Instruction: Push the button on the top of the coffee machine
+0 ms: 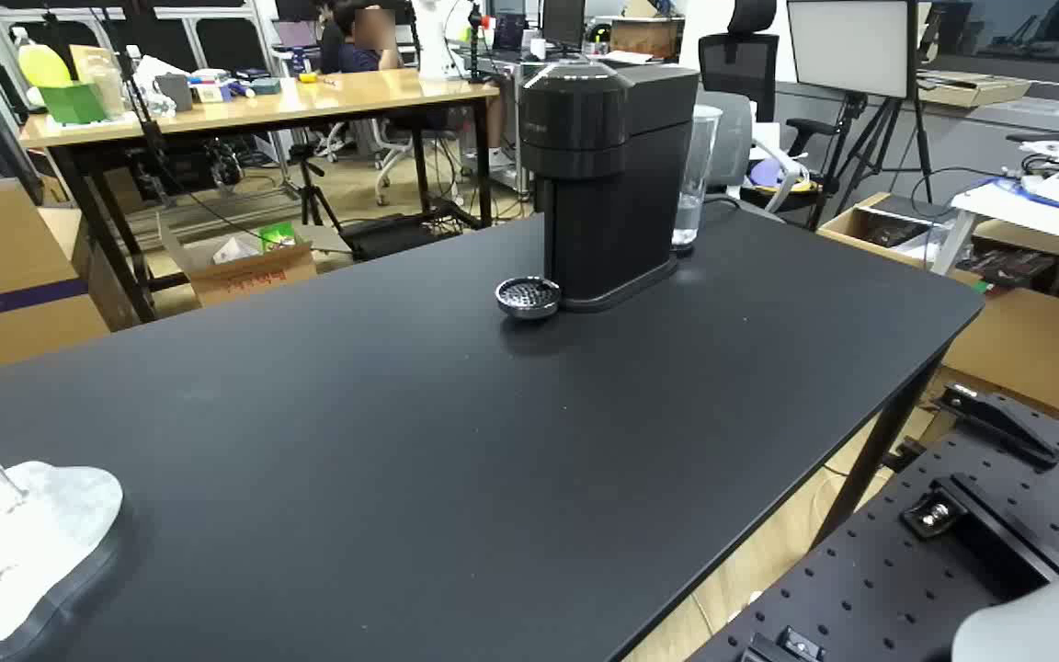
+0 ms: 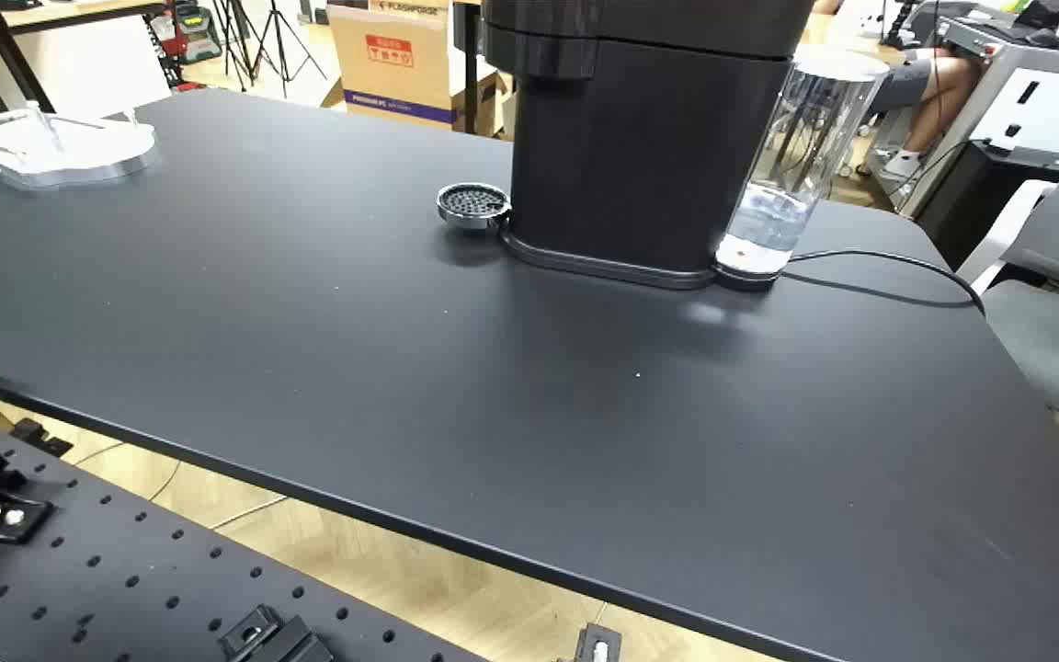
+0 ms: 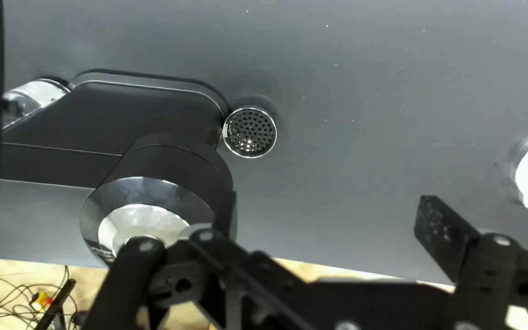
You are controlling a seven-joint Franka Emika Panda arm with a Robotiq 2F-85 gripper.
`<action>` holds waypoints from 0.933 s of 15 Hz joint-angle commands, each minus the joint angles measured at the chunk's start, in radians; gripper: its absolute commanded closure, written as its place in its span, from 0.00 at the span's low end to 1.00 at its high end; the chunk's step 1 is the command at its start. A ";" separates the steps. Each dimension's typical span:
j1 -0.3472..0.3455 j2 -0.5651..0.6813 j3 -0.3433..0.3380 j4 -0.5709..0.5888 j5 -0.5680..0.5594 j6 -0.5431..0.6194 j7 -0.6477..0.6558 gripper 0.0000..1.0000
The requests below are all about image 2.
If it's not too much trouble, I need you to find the black coffee machine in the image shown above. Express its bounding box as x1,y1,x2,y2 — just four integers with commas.
483,0,813,286

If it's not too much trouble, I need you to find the large cardboard box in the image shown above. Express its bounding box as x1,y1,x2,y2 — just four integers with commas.
329,0,507,137

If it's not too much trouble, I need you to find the seated person in background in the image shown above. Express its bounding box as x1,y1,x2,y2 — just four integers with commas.
872,47,977,181

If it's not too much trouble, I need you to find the wooden work table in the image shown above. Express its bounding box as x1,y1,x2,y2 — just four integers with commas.
0,0,170,114

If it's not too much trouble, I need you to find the clear acrylic dish rack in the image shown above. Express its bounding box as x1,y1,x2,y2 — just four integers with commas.
0,106,159,190

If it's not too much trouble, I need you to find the clear plastic water tank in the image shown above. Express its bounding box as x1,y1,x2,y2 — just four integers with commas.
717,47,890,286

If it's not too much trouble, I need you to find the black power cable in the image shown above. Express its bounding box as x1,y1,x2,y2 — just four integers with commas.
779,246,990,315

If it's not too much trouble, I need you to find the black camera tripod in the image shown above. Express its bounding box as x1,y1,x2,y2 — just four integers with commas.
212,0,324,90

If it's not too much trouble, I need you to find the black perforated mounting board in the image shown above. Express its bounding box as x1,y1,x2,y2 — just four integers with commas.
0,436,477,662

